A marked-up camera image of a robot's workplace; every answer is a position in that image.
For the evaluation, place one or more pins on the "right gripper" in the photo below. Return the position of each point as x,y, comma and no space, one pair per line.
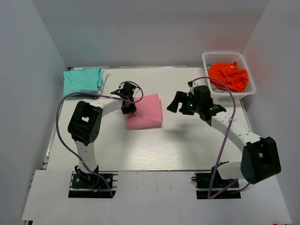
174,106

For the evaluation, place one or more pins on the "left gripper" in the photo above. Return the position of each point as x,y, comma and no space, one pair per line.
133,109

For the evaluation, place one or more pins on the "pink t-shirt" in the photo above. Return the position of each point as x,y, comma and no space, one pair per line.
149,114

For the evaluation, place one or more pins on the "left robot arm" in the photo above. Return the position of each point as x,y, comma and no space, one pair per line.
85,123

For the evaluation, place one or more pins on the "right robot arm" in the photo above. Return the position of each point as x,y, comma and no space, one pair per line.
260,159

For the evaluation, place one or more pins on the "white folded cloth under teal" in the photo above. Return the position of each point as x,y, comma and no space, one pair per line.
104,82

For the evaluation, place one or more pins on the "grey cloth in basket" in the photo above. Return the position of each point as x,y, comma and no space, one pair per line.
218,91

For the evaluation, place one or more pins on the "folded teal t-shirt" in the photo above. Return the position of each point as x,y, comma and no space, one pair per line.
83,80

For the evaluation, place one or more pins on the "white plastic basket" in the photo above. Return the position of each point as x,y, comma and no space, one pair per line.
210,58

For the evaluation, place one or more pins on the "orange t-shirt in basket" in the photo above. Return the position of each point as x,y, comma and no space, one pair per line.
230,75

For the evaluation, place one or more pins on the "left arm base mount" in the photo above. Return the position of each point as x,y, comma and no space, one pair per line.
86,185

